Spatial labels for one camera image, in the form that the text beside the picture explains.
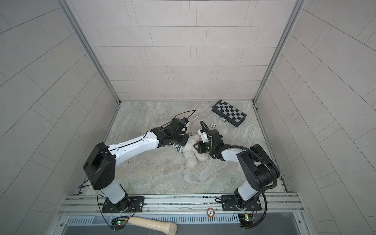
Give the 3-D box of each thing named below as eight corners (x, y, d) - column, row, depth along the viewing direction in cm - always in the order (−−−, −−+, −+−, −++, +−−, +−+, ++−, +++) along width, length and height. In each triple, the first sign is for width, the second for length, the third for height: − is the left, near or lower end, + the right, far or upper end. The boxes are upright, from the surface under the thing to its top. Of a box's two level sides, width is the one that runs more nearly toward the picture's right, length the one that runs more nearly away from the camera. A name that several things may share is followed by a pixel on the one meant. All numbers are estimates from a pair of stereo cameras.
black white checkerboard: (211, 110, 113) (211, 107, 110) (220, 102, 119) (221, 98, 116) (236, 128, 103) (238, 125, 100) (246, 118, 108) (247, 115, 106)
